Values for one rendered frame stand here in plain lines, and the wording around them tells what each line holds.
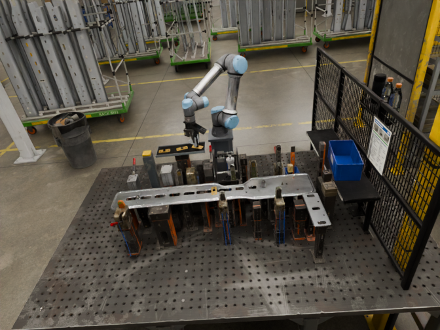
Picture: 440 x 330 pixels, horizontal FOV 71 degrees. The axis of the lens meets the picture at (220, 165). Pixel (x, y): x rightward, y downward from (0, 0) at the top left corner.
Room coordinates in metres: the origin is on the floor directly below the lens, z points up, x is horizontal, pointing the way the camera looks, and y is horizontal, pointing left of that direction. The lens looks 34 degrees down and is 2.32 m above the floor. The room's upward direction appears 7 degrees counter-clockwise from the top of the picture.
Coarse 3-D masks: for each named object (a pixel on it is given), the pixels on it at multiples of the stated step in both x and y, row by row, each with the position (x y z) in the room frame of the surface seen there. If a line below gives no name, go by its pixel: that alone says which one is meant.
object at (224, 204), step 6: (222, 204) 1.46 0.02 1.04; (222, 210) 1.44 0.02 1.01; (228, 210) 1.48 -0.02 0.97; (222, 216) 1.43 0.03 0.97; (228, 216) 1.44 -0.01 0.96; (222, 222) 1.45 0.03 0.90; (228, 222) 1.44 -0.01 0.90; (228, 228) 1.43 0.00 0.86; (222, 234) 1.53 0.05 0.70; (228, 234) 1.44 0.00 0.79; (222, 240) 1.47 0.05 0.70; (228, 240) 1.44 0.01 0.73
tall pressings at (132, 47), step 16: (96, 0) 9.27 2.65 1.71; (128, 0) 9.31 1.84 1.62; (96, 16) 9.31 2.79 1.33; (128, 16) 9.47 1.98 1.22; (96, 32) 9.24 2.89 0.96; (128, 32) 9.24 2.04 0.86; (96, 48) 8.97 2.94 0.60; (112, 48) 9.20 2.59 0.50; (128, 48) 9.25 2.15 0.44; (144, 48) 9.17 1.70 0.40
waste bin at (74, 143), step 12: (48, 120) 3.98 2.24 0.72; (60, 120) 3.99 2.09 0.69; (72, 120) 3.98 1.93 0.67; (84, 120) 3.97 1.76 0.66; (60, 132) 3.76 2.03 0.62; (72, 132) 3.78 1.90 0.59; (84, 132) 3.92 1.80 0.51; (60, 144) 3.82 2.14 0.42; (72, 144) 3.79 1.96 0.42; (84, 144) 3.87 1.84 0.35; (72, 156) 3.80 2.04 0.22; (84, 156) 3.83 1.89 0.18; (96, 156) 4.01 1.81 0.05
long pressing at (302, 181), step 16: (272, 176) 1.73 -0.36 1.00; (288, 176) 1.71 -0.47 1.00; (304, 176) 1.69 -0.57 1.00; (128, 192) 1.76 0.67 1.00; (144, 192) 1.73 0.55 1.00; (160, 192) 1.71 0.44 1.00; (176, 192) 1.69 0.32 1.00; (240, 192) 1.60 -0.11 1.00; (256, 192) 1.58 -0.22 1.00; (272, 192) 1.56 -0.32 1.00; (288, 192) 1.54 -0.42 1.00; (304, 192) 1.52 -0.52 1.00; (112, 208) 1.61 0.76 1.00
